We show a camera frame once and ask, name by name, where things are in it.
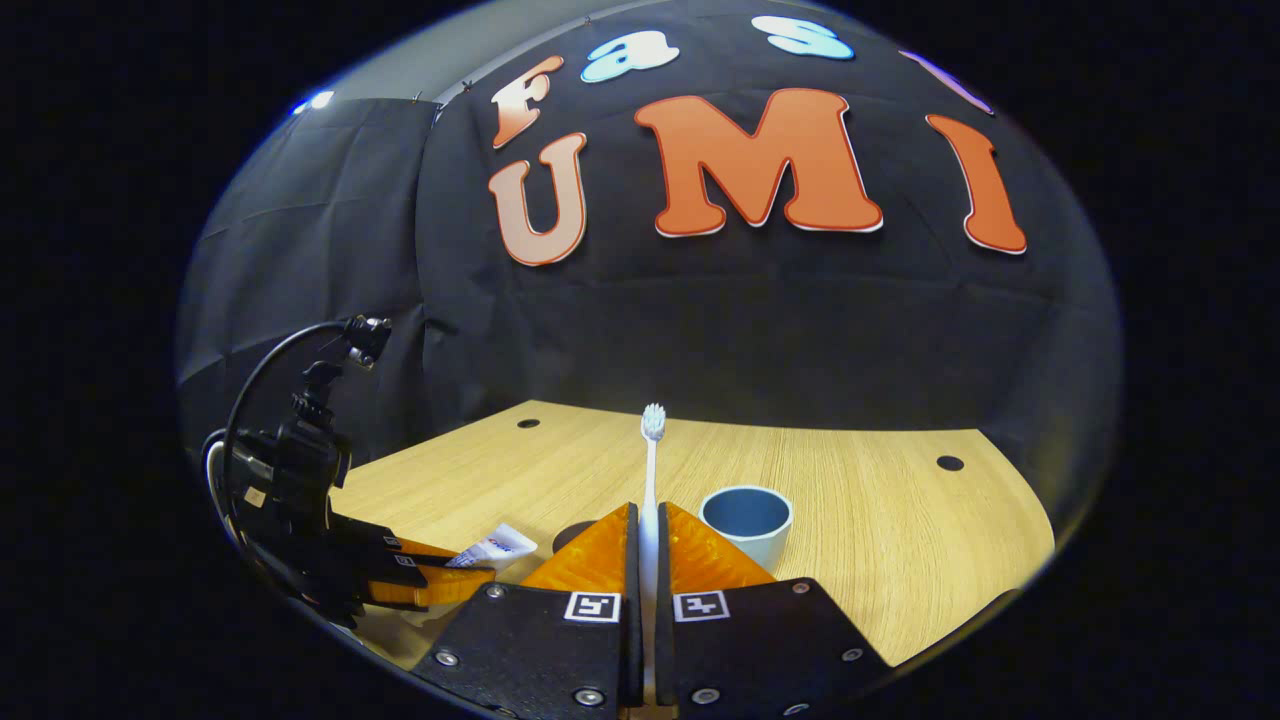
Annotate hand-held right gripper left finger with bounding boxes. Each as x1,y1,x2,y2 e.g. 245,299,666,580
410,502,643,720

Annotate black backdrop cloth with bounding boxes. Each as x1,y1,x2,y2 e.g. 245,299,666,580
175,0,1121,561

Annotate black cable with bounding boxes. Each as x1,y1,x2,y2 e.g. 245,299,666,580
216,320,353,526

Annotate white toothbrush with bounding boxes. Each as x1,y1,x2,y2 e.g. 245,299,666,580
638,403,669,707

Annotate pale blue cup wooden handle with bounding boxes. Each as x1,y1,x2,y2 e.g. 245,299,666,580
700,486,794,573

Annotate white toothpaste tube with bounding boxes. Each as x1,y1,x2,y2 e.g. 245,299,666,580
445,523,539,572

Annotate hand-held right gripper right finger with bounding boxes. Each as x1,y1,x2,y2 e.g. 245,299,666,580
655,502,893,720

